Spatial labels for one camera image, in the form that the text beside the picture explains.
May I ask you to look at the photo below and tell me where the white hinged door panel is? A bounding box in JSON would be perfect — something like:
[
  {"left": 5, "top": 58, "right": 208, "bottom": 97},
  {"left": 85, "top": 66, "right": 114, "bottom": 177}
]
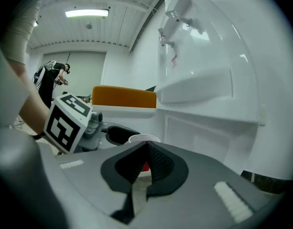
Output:
[{"left": 92, "top": 104, "right": 157, "bottom": 119}]

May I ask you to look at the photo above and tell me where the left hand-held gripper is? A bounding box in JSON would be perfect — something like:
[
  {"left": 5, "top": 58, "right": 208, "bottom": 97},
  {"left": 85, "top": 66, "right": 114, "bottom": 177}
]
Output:
[{"left": 43, "top": 93, "right": 141, "bottom": 155}]

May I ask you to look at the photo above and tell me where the person's beige shirt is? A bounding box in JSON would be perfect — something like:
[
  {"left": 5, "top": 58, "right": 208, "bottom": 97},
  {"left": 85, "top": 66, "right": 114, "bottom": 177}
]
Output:
[{"left": 0, "top": 0, "right": 50, "bottom": 130}]

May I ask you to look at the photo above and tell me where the white water dispenser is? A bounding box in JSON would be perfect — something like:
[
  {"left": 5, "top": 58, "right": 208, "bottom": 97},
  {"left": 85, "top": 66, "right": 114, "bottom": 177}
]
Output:
[{"left": 156, "top": 0, "right": 267, "bottom": 177}]

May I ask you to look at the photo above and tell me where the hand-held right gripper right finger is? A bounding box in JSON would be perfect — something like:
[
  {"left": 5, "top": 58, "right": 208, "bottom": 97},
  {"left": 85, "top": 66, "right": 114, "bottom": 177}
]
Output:
[{"left": 133, "top": 140, "right": 281, "bottom": 229}]

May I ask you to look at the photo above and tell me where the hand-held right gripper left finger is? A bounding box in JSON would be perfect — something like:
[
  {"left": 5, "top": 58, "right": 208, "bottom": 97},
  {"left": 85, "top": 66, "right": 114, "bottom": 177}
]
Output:
[{"left": 38, "top": 140, "right": 149, "bottom": 226}]

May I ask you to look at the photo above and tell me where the long ceiling light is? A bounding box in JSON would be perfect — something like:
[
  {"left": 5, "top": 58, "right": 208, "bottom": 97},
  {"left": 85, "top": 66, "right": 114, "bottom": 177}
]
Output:
[{"left": 65, "top": 8, "right": 110, "bottom": 18}]

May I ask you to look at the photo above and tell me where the white drip tray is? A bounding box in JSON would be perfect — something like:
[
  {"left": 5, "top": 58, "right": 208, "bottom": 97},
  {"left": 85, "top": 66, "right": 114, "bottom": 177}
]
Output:
[{"left": 156, "top": 67, "right": 233, "bottom": 105}]

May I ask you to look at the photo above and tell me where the chrome faucet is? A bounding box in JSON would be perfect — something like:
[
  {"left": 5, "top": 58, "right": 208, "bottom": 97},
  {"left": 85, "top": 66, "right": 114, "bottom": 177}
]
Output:
[{"left": 165, "top": 9, "right": 194, "bottom": 26}]

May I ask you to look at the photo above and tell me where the red cup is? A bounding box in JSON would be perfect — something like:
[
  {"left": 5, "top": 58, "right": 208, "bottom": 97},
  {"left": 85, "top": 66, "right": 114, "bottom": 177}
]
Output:
[{"left": 128, "top": 133, "right": 162, "bottom": 173}]

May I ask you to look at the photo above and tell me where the person's left forearm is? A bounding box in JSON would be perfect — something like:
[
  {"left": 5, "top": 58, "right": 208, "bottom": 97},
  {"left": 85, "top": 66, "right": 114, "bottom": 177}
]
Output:
[{"left": 7, "top": 58, "right": 51, "bottom": 138}]

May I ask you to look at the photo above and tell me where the orange sofa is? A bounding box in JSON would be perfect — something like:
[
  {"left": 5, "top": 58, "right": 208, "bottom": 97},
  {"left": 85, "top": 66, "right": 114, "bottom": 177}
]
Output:
[{"left": 92, "top": 85, "right": 157, "bottom": 109}]

